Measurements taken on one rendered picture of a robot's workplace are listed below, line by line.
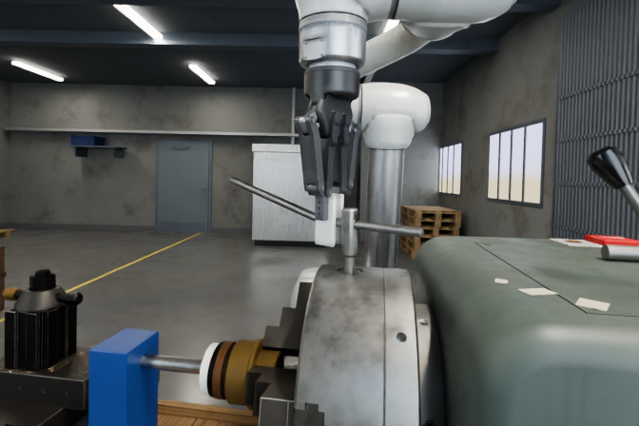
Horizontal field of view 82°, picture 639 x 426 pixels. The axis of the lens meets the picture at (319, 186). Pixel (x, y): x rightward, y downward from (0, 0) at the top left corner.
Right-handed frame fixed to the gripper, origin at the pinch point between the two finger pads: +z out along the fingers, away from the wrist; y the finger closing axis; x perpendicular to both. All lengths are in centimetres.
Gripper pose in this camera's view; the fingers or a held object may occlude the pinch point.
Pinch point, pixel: (329, 219)
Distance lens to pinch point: 51.4
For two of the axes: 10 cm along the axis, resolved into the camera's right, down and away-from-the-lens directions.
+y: -5.9, 0.6, -8.1
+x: 8.1, 0.6, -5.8
